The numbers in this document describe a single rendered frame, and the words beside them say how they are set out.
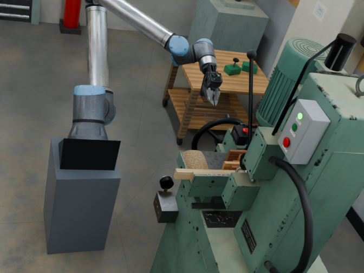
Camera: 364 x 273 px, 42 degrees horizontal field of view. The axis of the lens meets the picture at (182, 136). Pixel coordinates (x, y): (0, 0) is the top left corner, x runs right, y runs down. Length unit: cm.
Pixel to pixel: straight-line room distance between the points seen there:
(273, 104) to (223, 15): 237
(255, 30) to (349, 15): 120
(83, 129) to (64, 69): 187
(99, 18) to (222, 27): 168
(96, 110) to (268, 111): 89
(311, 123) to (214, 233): 69
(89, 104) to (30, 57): 195
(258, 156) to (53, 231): 131
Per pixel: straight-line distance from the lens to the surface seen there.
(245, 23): 409
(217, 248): 176
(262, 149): 146
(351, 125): 132
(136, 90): 392
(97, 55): 247
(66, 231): 249
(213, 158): 196
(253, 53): 169
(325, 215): 157
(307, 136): 132
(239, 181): 162
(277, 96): 164
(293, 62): 158
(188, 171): 179
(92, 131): 219
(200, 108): 359
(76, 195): 230
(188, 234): 198
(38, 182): 296
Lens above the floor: 209
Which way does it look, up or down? 36 degrees down
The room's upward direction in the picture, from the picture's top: 18 degrees clockwise
